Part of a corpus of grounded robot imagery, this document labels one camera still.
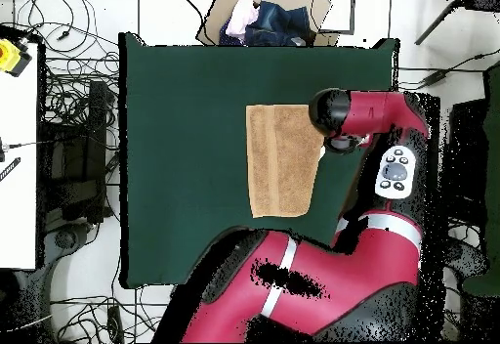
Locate black power strip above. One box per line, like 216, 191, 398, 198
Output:
105, 304, 125, 343

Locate black metal stand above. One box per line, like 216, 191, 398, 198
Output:
38, 79, 120, 226
444, 99, 489, 224

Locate green cloth-covered table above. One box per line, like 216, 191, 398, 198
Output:
460, 61, 500, 297

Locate dark green table cloth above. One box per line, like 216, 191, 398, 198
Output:
117, 31, 400, 291

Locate black striped tool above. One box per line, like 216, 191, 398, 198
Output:
0, 156, 22, 184

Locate black cable tangle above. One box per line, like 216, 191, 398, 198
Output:
50, 295, 173, 344
13, 0, 120, 130
444, 214, 483, 341

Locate white side table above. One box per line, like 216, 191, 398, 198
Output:
0, 41, 39, 271

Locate tan terry towel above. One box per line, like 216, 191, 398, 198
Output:
245, 104, 326, 219

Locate cardboard box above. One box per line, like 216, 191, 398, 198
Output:
194, 0, 342, 47

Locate yellow emergency stop button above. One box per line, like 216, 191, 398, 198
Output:
0, 37, 33, 78

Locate round black base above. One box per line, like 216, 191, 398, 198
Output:
444, 237, 490, 280
52, 224, 81, 252

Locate pale pink garment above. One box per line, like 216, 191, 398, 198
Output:
225, 0, 262, 42

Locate black tripod stand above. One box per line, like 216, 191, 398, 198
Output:
413, 0, 500, 47

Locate blue jeans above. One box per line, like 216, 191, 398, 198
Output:
244, 0, 317, 47

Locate purple dotted garment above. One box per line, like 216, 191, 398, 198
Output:
218, 19, 248, 47

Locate black power adapter cable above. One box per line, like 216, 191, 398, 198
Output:
396, 48, 500, 90

